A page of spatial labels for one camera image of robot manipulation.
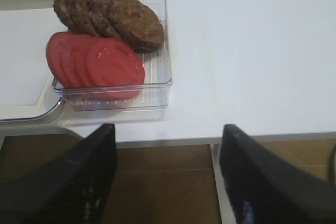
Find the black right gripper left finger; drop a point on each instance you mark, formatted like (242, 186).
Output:
(73, 188)

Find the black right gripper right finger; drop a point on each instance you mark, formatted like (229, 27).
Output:
(263, 188)

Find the white metal tray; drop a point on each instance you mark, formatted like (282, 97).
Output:
(26, 81)

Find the clear meat and tomato container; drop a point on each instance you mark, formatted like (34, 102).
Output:
(153, 94)

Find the red tomato slice front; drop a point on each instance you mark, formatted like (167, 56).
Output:
(111, 62)

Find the red tomato slice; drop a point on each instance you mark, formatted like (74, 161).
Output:
(68, 60)
(54, 50)
(111, 62)
(82, 44)

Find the red tomato slice back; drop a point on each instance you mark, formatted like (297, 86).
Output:
(54, 50)

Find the brown meat patty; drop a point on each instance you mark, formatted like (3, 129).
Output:
(62, 12)
(79, 11)
(137, 24)
(99, 15)

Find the brown meat patty front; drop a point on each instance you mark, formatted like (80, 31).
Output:
(137, 24)

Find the brown meat patty back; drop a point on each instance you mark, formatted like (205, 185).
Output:
(62, 12)

